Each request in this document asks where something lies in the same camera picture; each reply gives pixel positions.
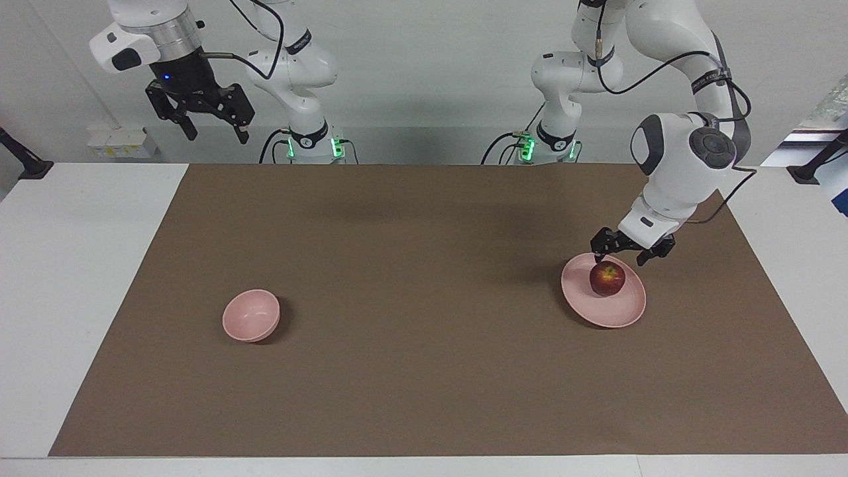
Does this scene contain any pink bowl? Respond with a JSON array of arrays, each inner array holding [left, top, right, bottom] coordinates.
[[222, 290, 281, 343]]

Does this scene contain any white wall socket box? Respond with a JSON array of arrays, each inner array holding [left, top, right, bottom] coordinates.
[[87, 126, 158, 160]]

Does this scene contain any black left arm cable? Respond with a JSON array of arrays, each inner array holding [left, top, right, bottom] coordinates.
[[593, 13, 759, 226]]

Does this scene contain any brown table mat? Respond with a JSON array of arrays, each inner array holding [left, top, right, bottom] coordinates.
[[48, 162, 848, 458]]

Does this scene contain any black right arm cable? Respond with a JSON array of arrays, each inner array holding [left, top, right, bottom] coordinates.
[[199, 0, 286, 80]]

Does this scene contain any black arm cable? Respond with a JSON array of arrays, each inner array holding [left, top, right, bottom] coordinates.
[[593, 13, 759, 226], [199, 0, 286, 80]]

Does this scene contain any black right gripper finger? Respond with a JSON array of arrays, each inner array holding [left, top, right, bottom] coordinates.
[[213, 83, 256, 145], [146, 81, 198, 141]]

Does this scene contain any black clamp mount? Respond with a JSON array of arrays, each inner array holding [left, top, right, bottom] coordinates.
[[0, 126, 54, 181], [787, 129, 848, 185]]

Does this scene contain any white blue panel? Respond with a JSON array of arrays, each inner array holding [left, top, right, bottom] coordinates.
[[815, 152, 848, 217]]

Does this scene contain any pink plate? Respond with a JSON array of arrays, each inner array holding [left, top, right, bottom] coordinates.
[[560, 252, 647, 329]]

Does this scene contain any black base power cable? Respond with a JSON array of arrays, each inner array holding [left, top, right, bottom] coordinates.
[[482, 103, 547, 165], [258, 128, 292, 164]]

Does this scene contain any red apple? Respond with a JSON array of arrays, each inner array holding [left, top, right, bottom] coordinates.
[[590, 260, 627, 297]]

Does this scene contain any black velcro cable strap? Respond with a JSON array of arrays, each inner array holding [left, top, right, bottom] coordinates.
[[689, 65, 733, 92]]

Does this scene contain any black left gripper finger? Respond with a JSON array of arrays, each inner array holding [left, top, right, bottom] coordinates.
[[591, 227, 620, 264], [636, 235, 676, 267]]

